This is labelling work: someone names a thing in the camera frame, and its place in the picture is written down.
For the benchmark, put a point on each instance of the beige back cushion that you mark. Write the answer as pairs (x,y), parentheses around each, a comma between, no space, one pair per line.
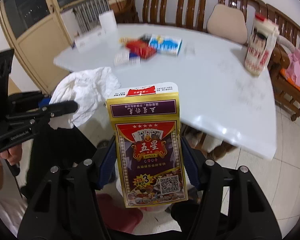
(228,23)

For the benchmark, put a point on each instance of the long white product box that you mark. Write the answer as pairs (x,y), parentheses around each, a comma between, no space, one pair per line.
(89,39)

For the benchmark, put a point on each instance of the long wooden bench sofa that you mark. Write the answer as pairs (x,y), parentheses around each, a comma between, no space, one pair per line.
(187,14)

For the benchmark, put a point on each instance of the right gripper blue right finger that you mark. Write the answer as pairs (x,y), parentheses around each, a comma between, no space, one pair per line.
(189,159)

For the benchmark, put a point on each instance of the wooden coffee table frame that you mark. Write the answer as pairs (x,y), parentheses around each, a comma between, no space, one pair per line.
(210,146)

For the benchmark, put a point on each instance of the yellow snack wrapper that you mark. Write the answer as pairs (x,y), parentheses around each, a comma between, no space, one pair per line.
(123,40)

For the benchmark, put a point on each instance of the wooden armchair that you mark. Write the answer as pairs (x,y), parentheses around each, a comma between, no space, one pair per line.
(285,92)

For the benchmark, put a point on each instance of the white tissue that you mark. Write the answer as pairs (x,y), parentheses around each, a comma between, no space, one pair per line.
(89,89)

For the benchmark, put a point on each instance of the blue cartoon medicine box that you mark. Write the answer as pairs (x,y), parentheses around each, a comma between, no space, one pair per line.
(165,44)

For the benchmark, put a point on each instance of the gold red poker card box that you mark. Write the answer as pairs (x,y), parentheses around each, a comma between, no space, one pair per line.
(146,122)

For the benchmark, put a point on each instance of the Nezha popcorn bucket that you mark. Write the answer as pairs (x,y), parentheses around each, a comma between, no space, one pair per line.
(261,44)

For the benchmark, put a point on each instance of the white red plastic trash bag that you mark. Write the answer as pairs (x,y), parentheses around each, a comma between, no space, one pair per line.
(152,221)

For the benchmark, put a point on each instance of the red cigarette pack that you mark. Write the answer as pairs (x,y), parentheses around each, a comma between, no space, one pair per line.
(140,48)

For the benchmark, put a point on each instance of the cream balcony door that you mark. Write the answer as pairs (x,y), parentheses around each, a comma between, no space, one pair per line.
(39,30)

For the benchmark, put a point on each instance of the person's left hand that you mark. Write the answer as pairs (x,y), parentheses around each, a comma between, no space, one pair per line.
(12,155)

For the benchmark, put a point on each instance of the red stool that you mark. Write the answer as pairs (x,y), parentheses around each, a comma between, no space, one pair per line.
(118,218)

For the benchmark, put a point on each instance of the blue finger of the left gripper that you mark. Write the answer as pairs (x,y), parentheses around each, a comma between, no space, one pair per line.
(44,102)

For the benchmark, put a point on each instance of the white paper roll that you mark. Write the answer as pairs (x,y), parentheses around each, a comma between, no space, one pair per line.
(108,22)

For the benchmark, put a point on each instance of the white and blue medicine box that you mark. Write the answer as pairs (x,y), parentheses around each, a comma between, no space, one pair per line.
(126,57)

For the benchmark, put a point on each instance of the grey neck pillow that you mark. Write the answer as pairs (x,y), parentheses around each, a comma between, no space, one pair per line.
(288,47)

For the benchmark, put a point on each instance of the grey cast iron radiator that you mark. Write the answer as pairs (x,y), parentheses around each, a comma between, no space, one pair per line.
(87,13)

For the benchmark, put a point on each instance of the pink plastic bag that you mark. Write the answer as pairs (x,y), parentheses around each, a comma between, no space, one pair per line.
(292,73)

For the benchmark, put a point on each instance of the dark grey crystal-bullet box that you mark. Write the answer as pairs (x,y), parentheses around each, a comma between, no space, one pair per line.
(145,38)

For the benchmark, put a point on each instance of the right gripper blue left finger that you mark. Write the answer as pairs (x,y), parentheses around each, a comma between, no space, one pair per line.
(108,158)

